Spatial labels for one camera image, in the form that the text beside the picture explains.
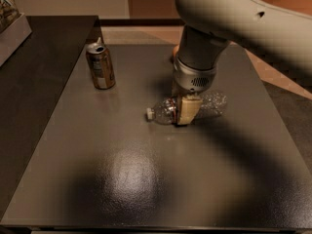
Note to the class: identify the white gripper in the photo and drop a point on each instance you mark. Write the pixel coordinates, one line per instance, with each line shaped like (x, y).
(192, 79)

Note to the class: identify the clear plastic water bottle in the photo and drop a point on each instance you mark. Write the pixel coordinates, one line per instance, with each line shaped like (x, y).
(165, 112)

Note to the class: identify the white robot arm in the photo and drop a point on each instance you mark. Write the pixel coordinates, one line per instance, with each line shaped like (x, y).
(280, 37)

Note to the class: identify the orange fruit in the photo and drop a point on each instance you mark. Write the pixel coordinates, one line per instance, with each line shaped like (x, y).
(175, 50)

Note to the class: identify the opened brown soda can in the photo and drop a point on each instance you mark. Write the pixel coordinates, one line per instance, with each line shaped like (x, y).
(99, 61)

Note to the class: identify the white box with items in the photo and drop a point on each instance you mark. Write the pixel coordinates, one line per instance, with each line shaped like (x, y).
(14, 29)

